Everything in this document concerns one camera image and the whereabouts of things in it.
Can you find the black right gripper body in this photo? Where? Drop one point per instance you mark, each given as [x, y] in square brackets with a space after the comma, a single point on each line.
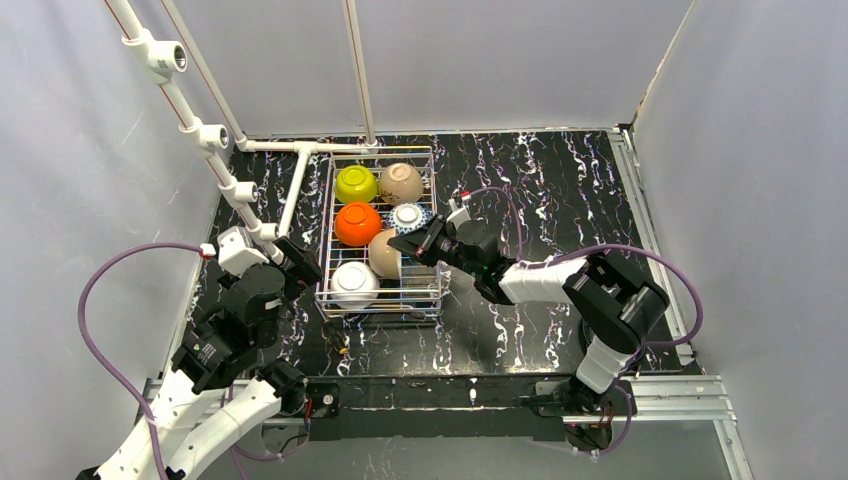
[428, 242]

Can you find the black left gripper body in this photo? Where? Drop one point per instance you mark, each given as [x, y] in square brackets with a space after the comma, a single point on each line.
[299, 263]

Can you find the blue white patterned bowl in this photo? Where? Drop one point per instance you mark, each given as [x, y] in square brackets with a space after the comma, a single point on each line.
[408, 217]

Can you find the white striped bottom bowl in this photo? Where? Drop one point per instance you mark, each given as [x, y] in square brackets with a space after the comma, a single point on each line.
[383, 259]

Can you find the white ceramic bowl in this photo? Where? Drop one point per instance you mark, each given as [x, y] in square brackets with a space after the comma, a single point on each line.
[357, 223]
[354, 286]

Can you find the beige ceramic bowl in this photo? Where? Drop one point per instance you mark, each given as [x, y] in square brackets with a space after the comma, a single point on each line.
[400, 183]

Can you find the yellow-green plastic bowl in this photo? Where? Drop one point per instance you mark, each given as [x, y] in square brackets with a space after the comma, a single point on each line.
[355, 183]

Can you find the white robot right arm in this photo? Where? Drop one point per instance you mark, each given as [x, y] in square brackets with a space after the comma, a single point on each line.
[618, 302]

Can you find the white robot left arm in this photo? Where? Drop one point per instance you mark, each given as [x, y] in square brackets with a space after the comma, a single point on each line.
[217, 388]

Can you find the black yellow screwdriver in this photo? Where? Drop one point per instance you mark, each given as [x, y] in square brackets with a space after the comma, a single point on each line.
[335, 338]

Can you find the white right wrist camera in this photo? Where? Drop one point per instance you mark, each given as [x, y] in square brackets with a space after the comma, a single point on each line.
[459, 209]

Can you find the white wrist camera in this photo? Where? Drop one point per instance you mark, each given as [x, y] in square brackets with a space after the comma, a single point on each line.
[236, 252]
[459, 209]

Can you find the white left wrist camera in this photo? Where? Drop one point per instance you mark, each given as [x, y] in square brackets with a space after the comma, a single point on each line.
[236, 252]

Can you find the white wire dish rack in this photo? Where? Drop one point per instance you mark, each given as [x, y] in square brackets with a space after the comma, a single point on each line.
[419, 291]

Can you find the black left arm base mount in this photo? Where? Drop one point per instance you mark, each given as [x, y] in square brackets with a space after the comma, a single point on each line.
[284, 432]

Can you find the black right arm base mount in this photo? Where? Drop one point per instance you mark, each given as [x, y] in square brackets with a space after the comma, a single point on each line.
[572, 398]

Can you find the white pvc pipe frame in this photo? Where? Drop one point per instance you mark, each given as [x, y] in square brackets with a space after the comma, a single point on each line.
[163, 61]

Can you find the aluminium base frame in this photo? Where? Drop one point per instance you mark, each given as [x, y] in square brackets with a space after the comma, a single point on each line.
[652, 398]

